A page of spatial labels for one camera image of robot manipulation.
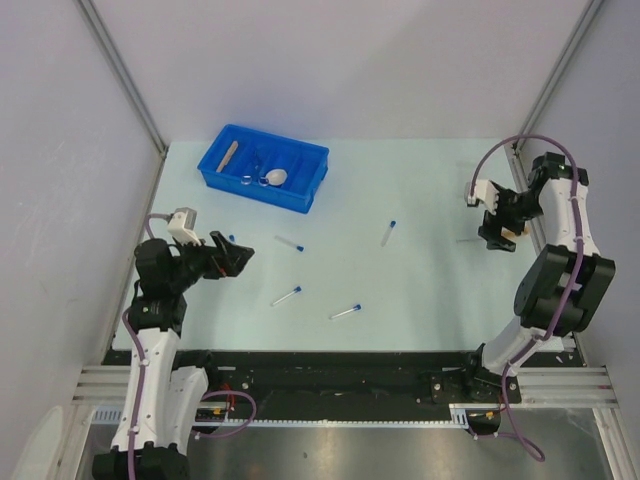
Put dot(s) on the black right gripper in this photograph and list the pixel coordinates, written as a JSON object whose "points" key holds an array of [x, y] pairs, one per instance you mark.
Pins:
{"points": [[493, 236]]}

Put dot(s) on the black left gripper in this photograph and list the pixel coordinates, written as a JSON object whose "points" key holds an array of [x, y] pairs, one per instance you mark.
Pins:
{"points": [[226, 261]]}

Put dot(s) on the metal crucible tongs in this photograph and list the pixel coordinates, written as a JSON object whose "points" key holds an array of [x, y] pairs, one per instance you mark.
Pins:
{"points": [[254, 174]]}

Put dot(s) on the white porcelain evaporating dish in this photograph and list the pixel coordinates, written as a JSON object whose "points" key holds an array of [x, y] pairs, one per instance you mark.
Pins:
{"points": [[276, 177]]}

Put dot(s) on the wooden test tube clamp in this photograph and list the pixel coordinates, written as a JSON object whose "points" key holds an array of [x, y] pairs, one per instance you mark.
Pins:
{"points": [[227, 156]]}

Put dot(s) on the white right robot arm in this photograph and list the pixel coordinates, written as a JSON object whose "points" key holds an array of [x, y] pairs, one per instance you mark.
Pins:
{"points": [[566, 283]]}

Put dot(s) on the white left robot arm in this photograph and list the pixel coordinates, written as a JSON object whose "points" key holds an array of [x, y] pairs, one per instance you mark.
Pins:
{"points": [[163, 396]]}

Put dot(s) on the blue plastic bin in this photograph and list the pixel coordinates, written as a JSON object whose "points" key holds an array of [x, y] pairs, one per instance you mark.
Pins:
{"points": [[305, 163]]}

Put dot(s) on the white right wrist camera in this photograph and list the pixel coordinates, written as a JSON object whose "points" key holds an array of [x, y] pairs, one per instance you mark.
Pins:
{"points": [[482, 192]]}

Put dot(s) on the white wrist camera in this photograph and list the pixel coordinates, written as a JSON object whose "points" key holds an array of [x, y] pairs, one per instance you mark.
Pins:
{"points": [[482, 192], [181, 227]]}

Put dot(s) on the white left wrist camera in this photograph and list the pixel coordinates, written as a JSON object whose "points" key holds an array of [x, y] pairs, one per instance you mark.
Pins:
{"points": [[181, 227]]}

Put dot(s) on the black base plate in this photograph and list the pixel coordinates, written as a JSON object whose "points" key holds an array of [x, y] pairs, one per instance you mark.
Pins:
{"points": [[354, 385]]}

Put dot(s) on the aluminium frame rail right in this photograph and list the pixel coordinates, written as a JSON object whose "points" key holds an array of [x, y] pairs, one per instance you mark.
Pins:
{"points": [[593, 110]]}

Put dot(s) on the aluminium frame rail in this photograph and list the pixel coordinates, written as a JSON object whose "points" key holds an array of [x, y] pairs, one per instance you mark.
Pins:
{"points": [[100, 32], [593, 110]]}

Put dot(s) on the slotted cable duct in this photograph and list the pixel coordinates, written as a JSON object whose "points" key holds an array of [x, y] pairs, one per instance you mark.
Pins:
{"points": [[208, 421]]}

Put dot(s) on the aluminium frame rail left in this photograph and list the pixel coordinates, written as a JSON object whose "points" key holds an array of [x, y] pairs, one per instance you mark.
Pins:
{"points": [[100, 32]]}

